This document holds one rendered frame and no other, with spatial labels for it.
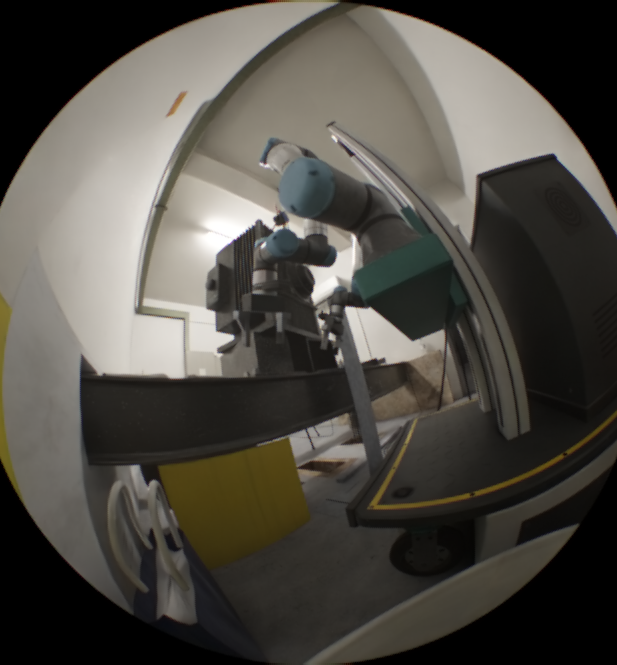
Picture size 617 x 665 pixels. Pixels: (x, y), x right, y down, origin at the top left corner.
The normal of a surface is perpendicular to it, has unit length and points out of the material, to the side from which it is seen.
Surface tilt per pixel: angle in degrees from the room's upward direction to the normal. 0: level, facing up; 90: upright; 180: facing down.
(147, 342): 90
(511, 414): 90
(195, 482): 90
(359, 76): 180
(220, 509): 90
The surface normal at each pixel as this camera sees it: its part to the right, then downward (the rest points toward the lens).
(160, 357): 0.70, -0.37
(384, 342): -0.68, -0.09
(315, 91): 0.22, 0.93
